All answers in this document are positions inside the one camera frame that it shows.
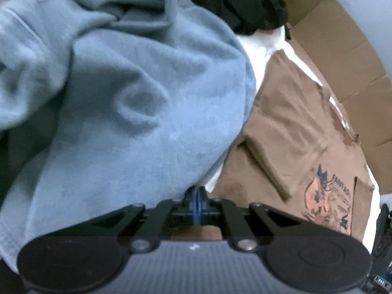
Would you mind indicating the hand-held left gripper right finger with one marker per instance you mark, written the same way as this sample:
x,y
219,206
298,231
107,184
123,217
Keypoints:
x,y
200,203

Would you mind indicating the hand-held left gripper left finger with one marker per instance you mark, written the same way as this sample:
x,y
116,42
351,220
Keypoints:
x,y
192,203

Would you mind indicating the brown printed t-shirt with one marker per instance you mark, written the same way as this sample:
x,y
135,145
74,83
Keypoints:
x,y
291,122

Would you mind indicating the blue-grey sweatshirt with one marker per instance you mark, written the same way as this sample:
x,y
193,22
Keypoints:
x,y
122,98

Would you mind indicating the cream bear print bedsheet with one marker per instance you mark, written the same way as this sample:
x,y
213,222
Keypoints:
x,y
260,49

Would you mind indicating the black folded cloth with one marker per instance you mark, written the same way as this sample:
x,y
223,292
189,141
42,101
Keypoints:
x,y
382,235

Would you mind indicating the flattened cardboard sheet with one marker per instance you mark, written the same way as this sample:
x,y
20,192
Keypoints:
x,y
352,67

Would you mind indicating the black crumpled cloth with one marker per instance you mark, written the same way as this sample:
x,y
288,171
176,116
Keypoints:
x,y
239,3

